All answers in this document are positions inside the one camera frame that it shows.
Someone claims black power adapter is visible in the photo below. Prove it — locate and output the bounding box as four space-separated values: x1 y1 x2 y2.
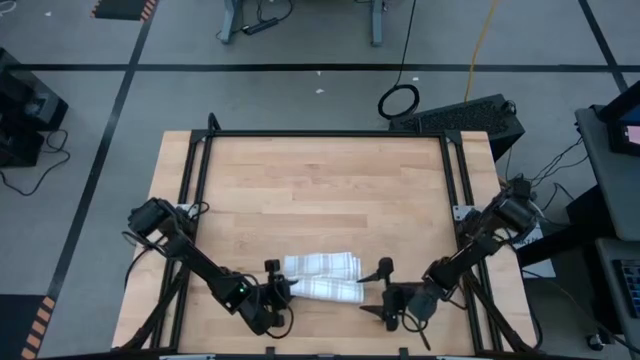
509 175 533 197

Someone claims black monitor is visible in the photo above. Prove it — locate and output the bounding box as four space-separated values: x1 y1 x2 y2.
598 79 640 157

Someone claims white printed box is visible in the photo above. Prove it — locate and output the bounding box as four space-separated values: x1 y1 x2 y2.
514 227 557 280

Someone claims yellow cable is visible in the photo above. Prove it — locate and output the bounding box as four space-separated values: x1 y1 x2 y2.
463 0 499 103

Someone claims grey keyboard desk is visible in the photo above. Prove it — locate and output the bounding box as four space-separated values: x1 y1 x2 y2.
594 237 640 354

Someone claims black computer tower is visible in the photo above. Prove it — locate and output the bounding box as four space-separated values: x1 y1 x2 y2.
388 93 526 162

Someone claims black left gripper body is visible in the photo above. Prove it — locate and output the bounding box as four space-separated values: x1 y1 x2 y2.
244 258 294 336

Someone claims black aluminium table frame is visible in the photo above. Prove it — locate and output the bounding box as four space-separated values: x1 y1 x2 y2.
112 112 539 360

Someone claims black power strip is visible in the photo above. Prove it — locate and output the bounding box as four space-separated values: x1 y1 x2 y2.
242 17 280 37

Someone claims grey side desk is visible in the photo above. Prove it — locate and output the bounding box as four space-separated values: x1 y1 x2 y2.
573 103 640 242

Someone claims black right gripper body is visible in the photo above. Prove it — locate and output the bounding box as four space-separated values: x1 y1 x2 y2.
382 280 436 324

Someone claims white plaid kitchen towel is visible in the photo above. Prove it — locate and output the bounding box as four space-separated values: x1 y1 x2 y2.
282 251 366 305

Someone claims black desk base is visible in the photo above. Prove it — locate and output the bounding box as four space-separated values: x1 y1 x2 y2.
517 187 619 269

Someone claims black hazard striped mat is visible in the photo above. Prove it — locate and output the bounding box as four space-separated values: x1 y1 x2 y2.
0 293 57 360
89 0 160 22

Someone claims coiled black cable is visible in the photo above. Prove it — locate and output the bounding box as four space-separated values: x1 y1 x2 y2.
377 0 421 121

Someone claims black keyboard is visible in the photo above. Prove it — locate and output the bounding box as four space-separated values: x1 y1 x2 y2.
612 257 640 320

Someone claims black equipment case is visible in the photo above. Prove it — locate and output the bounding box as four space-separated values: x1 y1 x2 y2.
0 47 70 169

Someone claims grey desk leg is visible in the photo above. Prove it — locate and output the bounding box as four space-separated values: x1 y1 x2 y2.
369 0 387 47
218 0 245 45

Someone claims black floor cable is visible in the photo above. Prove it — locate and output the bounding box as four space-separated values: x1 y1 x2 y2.
0 128 71 197

